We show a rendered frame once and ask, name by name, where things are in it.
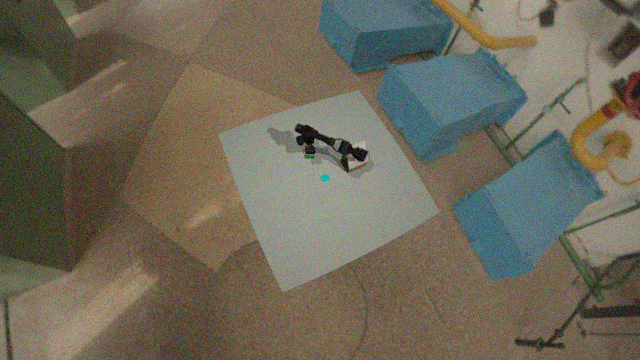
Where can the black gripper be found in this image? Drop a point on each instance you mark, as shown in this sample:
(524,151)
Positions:
(310,149)

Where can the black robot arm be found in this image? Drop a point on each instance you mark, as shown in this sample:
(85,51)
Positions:
(345,147)

